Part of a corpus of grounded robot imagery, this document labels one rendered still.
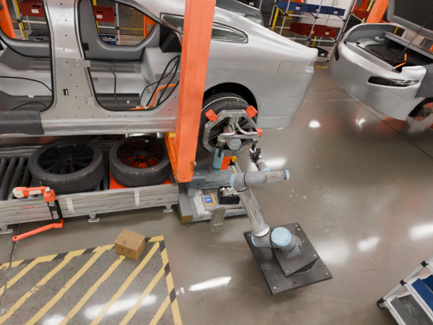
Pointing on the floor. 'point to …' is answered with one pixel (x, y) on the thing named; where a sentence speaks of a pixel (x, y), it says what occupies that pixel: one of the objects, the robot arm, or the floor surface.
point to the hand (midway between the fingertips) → (251, 147)
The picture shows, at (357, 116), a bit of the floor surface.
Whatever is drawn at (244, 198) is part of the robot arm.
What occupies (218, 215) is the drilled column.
